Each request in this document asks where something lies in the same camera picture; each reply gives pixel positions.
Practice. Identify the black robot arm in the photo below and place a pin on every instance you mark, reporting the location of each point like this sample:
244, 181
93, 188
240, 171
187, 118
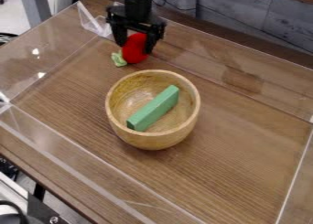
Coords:
135, 16

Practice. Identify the green rectangular block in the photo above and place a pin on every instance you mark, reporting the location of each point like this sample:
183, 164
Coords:
155, 110

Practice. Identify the wooden bowl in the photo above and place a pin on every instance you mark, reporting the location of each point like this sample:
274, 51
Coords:
132, 93

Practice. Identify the red plush strawberry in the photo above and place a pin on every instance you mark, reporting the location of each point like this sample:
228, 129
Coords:
132, 53

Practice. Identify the grey post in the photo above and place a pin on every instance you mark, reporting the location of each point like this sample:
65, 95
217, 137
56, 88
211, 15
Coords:
37, 11

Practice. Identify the clear acrylic corner bracket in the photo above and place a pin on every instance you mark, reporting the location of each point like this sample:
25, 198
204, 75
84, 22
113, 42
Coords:
94, 24

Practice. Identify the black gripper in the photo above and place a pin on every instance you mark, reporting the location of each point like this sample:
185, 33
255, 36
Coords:
152, 26

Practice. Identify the black metal bracket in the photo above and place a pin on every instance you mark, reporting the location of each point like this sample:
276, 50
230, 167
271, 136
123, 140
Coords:
41, 214

